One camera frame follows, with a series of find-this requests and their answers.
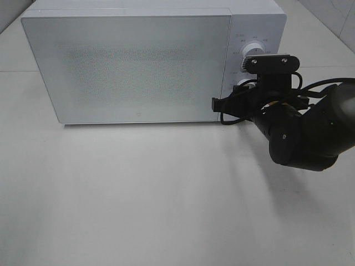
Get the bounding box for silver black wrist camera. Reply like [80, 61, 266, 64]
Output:
[241, 54, 300, 75]

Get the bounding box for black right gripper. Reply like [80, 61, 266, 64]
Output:
[211, 81, 302, 133]

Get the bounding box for white timer knob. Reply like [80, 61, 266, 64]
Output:
[237, 79, 257, 88]

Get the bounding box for upper white power knob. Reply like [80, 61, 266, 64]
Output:
[241, 40, 265, 58]

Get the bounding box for white microwave door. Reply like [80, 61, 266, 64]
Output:
[22, 16, 230, 124]

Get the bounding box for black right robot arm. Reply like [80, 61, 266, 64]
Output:
[212, 78, 354, 171]

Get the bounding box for white microwave oven body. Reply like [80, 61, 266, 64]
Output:
[27, 0, 287, 129]

